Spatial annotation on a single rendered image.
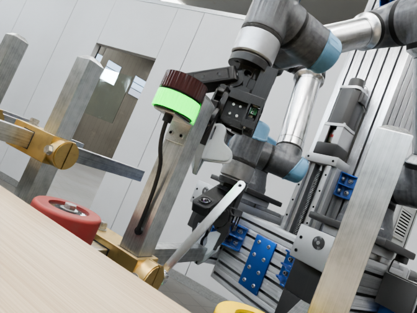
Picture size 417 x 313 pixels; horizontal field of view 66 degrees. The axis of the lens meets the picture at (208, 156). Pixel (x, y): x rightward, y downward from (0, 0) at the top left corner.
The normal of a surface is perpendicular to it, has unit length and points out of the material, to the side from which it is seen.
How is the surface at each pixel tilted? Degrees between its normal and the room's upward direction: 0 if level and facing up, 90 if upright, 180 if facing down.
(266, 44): 90
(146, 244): 90
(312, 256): 90
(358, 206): 90
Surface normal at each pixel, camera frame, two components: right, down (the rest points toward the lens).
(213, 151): -0.12, -0.07
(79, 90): 0.83, 0.31
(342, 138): 0.58, 0.18
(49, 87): -0.33, -0.22
